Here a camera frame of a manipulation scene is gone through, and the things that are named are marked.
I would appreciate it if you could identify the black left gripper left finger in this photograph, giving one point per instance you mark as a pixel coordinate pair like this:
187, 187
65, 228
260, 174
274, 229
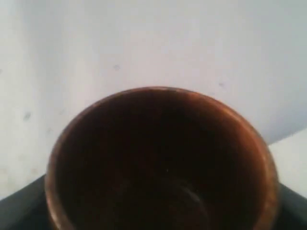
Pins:
26, 209

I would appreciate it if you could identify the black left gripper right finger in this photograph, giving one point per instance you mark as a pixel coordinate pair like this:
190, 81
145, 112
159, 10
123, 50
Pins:
293, 212

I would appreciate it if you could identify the brown wooden cup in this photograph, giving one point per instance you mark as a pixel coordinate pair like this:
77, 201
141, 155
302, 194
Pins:
160, 158

